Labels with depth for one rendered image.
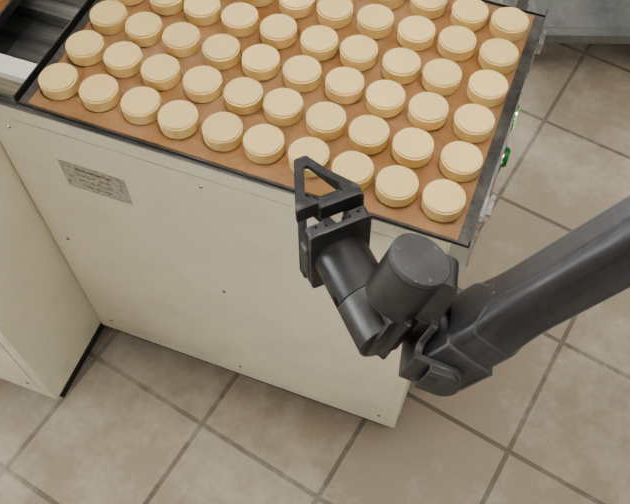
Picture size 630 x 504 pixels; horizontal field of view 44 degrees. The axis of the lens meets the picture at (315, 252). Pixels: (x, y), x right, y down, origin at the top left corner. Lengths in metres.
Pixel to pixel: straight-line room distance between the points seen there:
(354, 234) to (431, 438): 1.04
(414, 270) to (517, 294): 0.09
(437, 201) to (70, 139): 0.53
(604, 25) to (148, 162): 1.56
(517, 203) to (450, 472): 0.73
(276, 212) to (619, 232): 0.54
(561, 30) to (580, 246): 1.67
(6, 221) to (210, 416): 0.67
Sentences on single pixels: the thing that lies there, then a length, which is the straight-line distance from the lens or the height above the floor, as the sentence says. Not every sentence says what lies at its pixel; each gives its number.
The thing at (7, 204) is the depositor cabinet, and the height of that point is 0.62.
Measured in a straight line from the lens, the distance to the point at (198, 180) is 1.06.
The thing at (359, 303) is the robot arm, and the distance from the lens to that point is 0.72.
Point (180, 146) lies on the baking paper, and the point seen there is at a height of 0.90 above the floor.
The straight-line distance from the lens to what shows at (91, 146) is 1.13.
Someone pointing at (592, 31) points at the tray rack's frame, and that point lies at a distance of 2.32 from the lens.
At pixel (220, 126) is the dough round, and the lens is 0.96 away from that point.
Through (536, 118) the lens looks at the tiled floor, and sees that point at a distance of 2.26.
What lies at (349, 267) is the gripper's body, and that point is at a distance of 0.74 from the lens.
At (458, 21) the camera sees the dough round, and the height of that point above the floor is 0.92.
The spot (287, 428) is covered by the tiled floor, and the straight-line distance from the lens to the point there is 1.74.
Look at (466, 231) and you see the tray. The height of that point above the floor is 0.90.
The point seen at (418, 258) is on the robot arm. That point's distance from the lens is 0.67.
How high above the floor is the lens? 1.66
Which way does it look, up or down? 60 degrees down
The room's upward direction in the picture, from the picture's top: straight up
